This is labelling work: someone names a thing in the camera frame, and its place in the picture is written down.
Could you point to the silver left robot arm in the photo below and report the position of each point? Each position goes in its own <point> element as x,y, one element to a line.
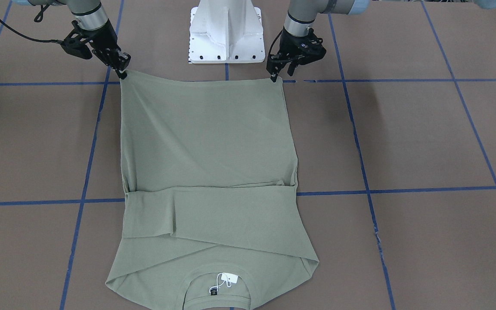
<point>301,14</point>

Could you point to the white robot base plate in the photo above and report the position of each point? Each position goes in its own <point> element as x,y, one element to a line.
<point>226,31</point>

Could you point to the olive green long-sleeve shirt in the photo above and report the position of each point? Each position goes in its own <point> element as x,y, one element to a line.
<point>209,173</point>

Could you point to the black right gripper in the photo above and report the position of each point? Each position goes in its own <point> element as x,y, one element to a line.
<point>103,38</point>

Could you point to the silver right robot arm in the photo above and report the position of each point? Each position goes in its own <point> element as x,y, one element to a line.
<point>90,14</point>

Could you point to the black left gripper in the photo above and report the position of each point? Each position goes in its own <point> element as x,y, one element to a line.
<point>289,41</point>

